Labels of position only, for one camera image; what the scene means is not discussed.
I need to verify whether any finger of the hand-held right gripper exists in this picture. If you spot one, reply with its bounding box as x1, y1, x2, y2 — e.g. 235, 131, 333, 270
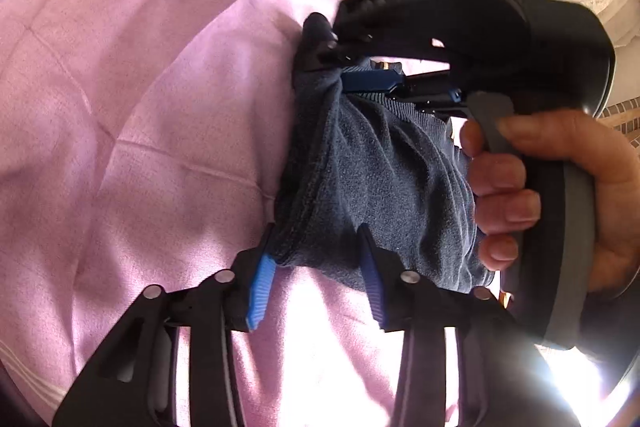
300, 13, 347, 74
341, 61, 468, 114

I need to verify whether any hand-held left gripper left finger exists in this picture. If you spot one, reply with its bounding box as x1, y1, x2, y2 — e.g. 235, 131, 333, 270
52, 224, 277, 427

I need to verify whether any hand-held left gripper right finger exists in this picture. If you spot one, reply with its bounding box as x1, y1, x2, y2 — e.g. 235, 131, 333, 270
356, 224, 581, 427

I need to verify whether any navy sweater with yellow trim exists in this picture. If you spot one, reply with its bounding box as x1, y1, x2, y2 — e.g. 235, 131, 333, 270
274, 66, 497, 295

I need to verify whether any person's right hand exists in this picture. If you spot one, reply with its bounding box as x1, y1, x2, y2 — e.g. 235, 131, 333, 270
459, 108, 640, 294

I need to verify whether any brown woven mat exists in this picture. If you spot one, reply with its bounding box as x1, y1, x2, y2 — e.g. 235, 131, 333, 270
600, 99, 640, 135

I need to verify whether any pink bedsheet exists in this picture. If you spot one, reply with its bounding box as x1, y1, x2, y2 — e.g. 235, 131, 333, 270
0, 0, 511, 427

